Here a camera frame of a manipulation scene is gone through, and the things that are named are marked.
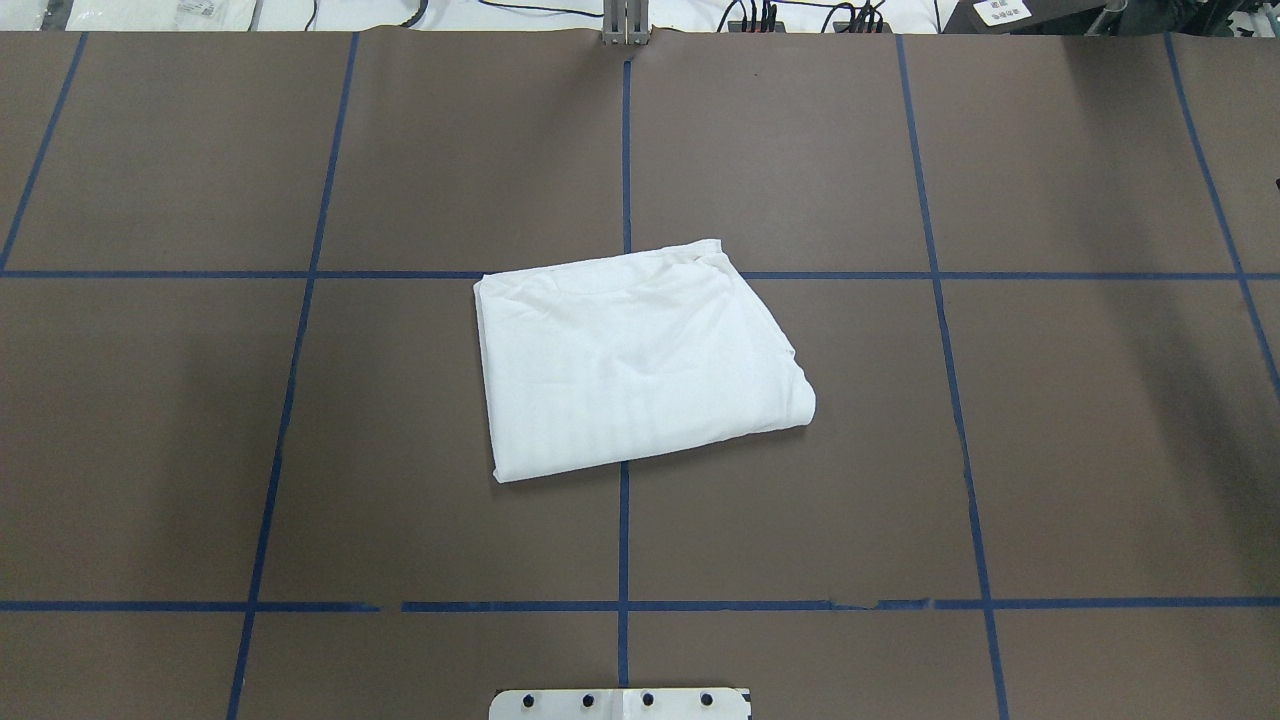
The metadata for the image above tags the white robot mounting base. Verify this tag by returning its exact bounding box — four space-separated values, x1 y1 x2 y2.
488 687 753 719

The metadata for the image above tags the black device with label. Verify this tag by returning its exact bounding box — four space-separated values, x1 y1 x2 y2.
941 1 1132 36

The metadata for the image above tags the white long-sleeve printed shirt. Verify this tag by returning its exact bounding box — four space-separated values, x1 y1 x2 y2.
474 238 817 484

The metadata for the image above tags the upper orange black adapter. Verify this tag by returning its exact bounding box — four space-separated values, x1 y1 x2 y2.
716 1 785 35

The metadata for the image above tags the aluminium frame post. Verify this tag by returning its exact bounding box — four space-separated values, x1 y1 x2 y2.
602 0 652 46

